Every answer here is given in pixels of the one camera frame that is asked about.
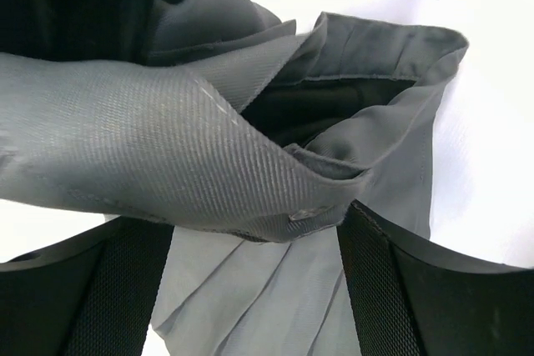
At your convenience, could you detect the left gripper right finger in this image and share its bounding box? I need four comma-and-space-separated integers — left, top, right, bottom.
340, 202, 533, 356

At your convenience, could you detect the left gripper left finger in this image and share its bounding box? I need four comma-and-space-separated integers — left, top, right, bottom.
1, 217, 173, 356

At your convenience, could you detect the grey pleated skirt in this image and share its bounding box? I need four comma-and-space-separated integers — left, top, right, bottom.
1, 0, 468, 355

